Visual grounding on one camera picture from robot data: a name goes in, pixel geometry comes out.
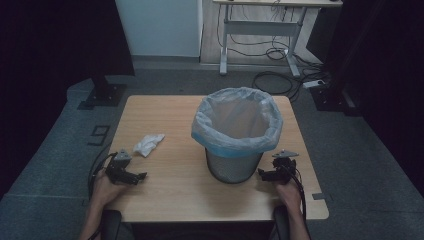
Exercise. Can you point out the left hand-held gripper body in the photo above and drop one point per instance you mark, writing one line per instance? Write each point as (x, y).
(117, 166)

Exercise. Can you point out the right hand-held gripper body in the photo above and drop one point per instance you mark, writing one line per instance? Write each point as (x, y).
(284, 166)

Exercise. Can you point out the person's left hand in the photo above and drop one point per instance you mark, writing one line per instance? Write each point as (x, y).
(106, 191)

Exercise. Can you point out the person's right hand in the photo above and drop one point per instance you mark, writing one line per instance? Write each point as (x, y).
(289, 196)

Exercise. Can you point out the crumpled white tissue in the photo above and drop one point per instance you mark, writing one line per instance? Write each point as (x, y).
(148, 144)

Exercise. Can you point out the metal mesh trash bin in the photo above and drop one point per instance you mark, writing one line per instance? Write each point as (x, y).
(233, 168)

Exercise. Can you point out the grey tape strip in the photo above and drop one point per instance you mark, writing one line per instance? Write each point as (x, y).
(319, 196)

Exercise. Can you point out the translucent blue bin liner bag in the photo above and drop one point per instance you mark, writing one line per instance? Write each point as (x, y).
(236, 120)

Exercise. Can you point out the black stand base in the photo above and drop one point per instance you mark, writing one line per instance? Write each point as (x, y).
(333, 98)
(105, 93)

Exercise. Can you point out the white power strip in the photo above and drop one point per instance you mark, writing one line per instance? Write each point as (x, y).
(313, 83)

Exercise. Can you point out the white-framed wooden desk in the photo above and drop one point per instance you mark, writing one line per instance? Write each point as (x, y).
(263, 28)

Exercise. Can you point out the dark curtain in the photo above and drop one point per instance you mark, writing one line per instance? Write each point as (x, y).
(383, 66)
(50, 43)

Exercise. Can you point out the white cabinet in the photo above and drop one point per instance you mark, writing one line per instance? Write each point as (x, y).
(160, 26)

